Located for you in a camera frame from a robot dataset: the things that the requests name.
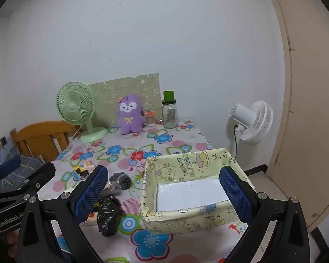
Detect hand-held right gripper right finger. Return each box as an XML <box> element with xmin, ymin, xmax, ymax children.
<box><xmin>219</xmin><ymin>166</ymin><xmax>311</xmax><ymax>263</ymax></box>

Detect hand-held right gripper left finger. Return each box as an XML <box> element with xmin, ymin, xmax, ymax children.
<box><xmin>16</xmin><ymin>165</ymin><xmax>109</xmax><ymax>263</ymax></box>

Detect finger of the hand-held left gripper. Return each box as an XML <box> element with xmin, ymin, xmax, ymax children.
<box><xmin>0</xmin><ymin>162</ymin><xmax>56</xmax><ymax>202</ymax></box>
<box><xmin>0</xmin><ymin>156</ymin><xmax>22</xmax><ymax>191</ymax></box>

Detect black plastic bag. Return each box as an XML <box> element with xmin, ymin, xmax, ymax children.
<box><xmin>95</xmin><ymin>194</ymin><xmax>124</xmax><ymax>237</ymax></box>

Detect yellow printed fabric box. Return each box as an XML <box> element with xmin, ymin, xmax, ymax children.
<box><xmin>140</xmin><ymin>147</ymin><xmax>257</xmax><ymax>235</ymax></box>

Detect grey plaid pillow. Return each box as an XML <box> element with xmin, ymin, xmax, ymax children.
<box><xmin>0</xmin><ymin>146</ymin><xmax>44</xmax><ymax>187</ymax></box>

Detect yellow and black small toy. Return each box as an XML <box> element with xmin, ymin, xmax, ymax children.
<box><xmin>73</xmin><ymin>167</ymin><xmax>91</xmax><ymax>181</ymax></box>

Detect dark grey cloth bundle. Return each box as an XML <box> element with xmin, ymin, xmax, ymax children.
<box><xmin>107</xmin><ymin>172</ymin><xmax>132</xmax><ymax>191</ymax></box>

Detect wooden chair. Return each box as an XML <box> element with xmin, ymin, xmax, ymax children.
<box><xmin>10</xmin><ymin>121</ymin><xmax>78</xmax><ymax>163</ymax></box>

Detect white standing fan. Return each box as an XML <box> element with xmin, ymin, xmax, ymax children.
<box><xmin>225</xmin><ymin>100</ymin><xmax>274</xmax><ymax>159</ymax></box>

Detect green desk fan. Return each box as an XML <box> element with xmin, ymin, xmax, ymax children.
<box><xmin>56</xmin><ymin>82</ymin><xmax>109</xmax><ymax>143</ymax></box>

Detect floral tablecloth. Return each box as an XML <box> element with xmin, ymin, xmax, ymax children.
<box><xmin>36</xmin><ymin>119</ymin><xmax>264</xmax><ymax>263</ymax></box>

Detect purple plush toy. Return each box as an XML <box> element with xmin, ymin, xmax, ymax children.
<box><xmin>117</xmin><ymin>94</ymin><xmax>146</xmax><ymax>135</ymax></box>

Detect small jar with orange lid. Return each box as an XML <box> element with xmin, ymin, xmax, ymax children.
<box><xmin>145</xmin><ymin>110</ymin><xmax>157</xmax><ymax>127</ymax></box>

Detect glass jar with green lid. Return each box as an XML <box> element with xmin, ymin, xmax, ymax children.
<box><xmin>161</xmin><ymin>90</ymin><xmax>179</xmax><ymax>129</ymax></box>

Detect green patterned board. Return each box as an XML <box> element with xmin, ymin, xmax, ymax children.
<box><xmin>88</xmin><ymin>73</ymin><xmax>162</xmax><ymax>128</ymax></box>

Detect beige door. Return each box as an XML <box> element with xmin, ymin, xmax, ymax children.
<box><xmin>263</xmin><ymin>0</ymin><xmax>329</xmax><ymax>231</ymax></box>

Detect black fan cable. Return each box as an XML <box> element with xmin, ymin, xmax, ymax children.
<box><xmin>233</xmin><ymin>124</ymin><xmax>240</xmax><ymax>158</ymax></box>

